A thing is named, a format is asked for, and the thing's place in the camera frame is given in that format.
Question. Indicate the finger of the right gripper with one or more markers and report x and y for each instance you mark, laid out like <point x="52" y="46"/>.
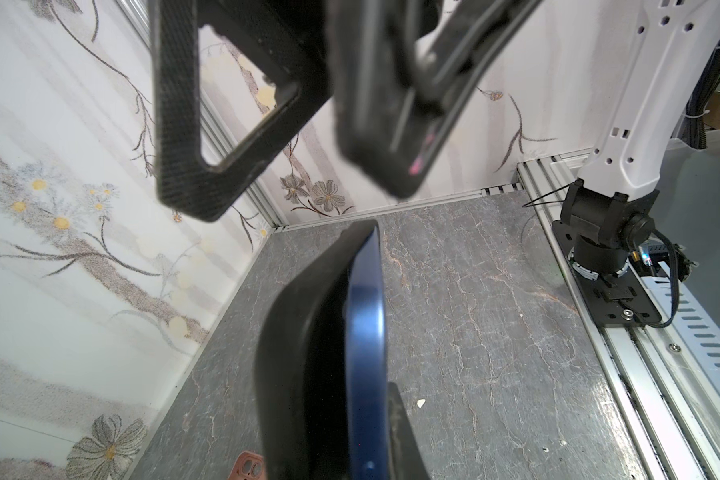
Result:
<point x="234" y="83"/>
<point x="402" y="73"/>

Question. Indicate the black phone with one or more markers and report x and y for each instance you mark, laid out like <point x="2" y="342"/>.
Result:
<point x="366" y="364"/>

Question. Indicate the aluminium mounting rail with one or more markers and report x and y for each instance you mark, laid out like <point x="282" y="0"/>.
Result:
<point x="671" y="411"/>

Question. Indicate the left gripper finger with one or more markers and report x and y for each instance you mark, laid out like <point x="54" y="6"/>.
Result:
<point x="405" y="460"/>

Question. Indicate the black phone case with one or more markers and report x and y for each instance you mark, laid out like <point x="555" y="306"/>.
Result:
<point x="299" y="368"/>

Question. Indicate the pink phone case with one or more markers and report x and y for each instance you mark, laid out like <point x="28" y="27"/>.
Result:
<point x="248" y="466"/>

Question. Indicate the white slotted cable duct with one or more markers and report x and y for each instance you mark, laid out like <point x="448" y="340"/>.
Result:
<point x="697" y="334"/>

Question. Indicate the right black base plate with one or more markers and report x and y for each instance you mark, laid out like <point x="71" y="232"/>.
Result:
<point x="610" y="300"/>

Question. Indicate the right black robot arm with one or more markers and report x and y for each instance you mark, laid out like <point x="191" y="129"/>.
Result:
<point x="608" y="204"/>

